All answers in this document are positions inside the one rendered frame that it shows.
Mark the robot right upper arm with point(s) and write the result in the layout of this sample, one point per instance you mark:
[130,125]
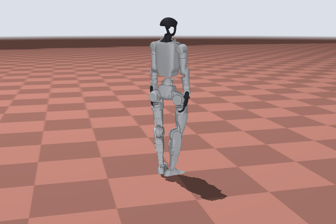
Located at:
[182,49]

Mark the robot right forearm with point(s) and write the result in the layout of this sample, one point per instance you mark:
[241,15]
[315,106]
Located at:
[186,82]

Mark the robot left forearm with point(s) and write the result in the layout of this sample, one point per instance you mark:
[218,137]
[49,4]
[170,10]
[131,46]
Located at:
[154,80]

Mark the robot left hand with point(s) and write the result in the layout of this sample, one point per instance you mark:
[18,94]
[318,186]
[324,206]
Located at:
[151,89]

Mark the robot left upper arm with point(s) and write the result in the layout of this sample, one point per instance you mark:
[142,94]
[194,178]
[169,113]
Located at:
[153,62]

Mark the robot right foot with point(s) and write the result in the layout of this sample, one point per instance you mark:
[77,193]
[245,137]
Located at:
[168,172]

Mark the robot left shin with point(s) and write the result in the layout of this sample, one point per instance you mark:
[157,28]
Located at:
[159,146]

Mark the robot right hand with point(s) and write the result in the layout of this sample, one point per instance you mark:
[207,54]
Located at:
[186,96]

